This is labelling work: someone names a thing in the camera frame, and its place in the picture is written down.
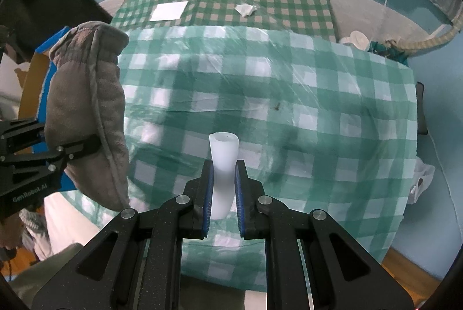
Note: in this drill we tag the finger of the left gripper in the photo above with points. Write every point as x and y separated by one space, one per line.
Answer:
17 135
76 150

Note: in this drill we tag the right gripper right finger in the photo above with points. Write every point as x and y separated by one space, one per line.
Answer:
251 223

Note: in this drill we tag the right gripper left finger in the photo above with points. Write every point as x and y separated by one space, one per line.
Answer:
196 221

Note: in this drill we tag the grey plush mitten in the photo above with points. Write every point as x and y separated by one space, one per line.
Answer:
86 98

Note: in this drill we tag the person left hand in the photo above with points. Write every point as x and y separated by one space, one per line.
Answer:
11 231

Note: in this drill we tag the blue cardboard box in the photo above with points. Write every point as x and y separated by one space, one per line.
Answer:
35 93

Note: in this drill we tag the green checked tablecloth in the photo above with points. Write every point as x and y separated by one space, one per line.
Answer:
321 125

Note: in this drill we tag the white paper sheet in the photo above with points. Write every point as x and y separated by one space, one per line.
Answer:
168 11

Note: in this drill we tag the white plastic bag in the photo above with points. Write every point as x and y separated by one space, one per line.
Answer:
423 176

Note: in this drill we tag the crumpled white tissue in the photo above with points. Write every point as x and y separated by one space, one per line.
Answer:
246 10

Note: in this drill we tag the green beige checked mat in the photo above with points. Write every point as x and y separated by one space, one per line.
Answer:
308 17

